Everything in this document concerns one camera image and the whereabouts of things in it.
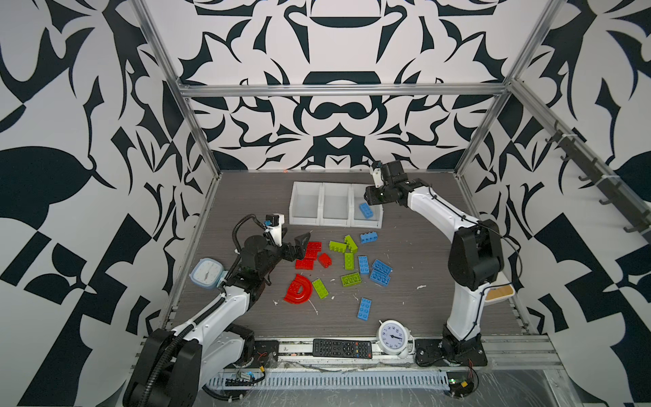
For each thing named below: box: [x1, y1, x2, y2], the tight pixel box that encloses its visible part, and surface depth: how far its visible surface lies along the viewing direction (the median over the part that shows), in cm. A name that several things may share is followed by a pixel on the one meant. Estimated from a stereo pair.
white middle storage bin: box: [319, 182, 352, 228], surface depth 107 cm
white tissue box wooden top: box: [483, 284, 516, 307], surface depth 81 cm
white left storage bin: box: [289, 181, 323, 226], surface depth 107 cm
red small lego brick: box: [318, 252, 333, 269], surface depth 93 cm
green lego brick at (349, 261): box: [344, 252, 356, 271], surface depth 94 cm
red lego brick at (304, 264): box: [294, 259, 315, 271], surface depth 93 cm
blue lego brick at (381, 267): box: [372, 258, 394, 276], surface depth 91 cm
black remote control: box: [311, 339, 373, 359], surface depth 76 cm
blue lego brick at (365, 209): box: [358, 202, 374, 219], surface depth 107 cm
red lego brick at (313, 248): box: [305, 241, 323, 261], surface depth 96 cm
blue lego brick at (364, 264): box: [358, 255, 370, 275], surface depth 92 cm
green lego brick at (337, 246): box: [328, 240, 348, 254], surface depth 96 cm
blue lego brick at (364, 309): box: [356, 296, 373, 322], surface depth 83 cm
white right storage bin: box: [350, 183, 384, 229], surface depth 101 cm
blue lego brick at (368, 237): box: [360, 231, 379, 245], surface depth 98 cm
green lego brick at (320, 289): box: [311, 278, 329, 300], surface depth 88 cm
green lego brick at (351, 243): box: [344, 234, 359, 254], surface depth 96 cm
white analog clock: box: [377, 318, 412, 359], surface depth 77 cm
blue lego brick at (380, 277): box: [369, 269, 392, 288], surface depth 90 cm
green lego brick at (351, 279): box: [340, 272, 362, 288], surface depth 89 cm
